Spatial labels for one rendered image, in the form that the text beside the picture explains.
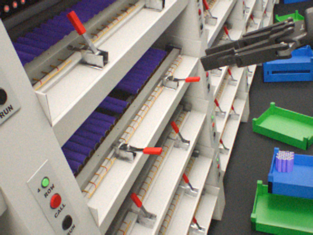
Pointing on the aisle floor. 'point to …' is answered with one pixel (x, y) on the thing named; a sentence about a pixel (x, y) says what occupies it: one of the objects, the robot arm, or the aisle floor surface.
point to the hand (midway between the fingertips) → (220, 56)
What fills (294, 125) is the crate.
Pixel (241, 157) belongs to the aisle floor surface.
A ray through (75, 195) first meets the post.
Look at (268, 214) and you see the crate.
